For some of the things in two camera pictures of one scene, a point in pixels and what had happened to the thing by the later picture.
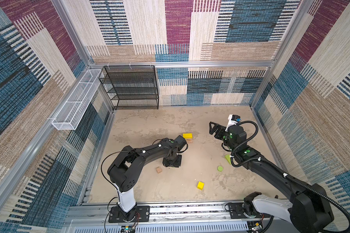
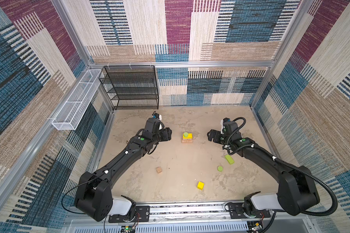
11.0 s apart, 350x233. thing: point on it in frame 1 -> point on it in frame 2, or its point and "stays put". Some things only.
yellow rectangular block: x=187 y=135 stays put
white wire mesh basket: x=70 y=115 stays put
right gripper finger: x=213 y=127 -> x=213 y=134
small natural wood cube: x=159 y=170 stays put
